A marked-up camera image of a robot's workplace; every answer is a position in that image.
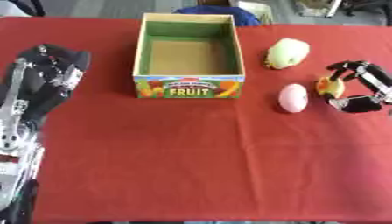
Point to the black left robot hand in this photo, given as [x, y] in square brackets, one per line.
[47, 76]

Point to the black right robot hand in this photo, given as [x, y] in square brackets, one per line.
[363, 87]

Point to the white tripod leg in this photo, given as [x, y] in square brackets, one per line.
[333, 8]

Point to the dark chair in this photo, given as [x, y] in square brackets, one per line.
[25, 7]

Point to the blue chair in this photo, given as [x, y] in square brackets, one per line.
[219, 13]

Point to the pale green toy fruit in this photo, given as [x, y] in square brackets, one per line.
[287, 53]

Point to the yellow orange toy fruit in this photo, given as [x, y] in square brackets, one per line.
[330, 86]

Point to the cardboard box with green inside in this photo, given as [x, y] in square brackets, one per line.
[188, 55]

